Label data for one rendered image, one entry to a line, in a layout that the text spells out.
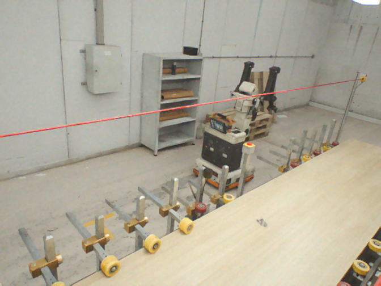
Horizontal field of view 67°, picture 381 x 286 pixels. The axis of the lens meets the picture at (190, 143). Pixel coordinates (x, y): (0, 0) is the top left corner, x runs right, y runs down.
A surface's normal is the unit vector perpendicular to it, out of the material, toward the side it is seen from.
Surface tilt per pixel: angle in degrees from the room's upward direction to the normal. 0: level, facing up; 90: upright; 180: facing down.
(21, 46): 90
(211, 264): 0
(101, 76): 90
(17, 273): 0
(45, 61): 90
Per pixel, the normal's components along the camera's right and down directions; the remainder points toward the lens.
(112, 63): 0.68, 0.35
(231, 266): 0.10, -0.92
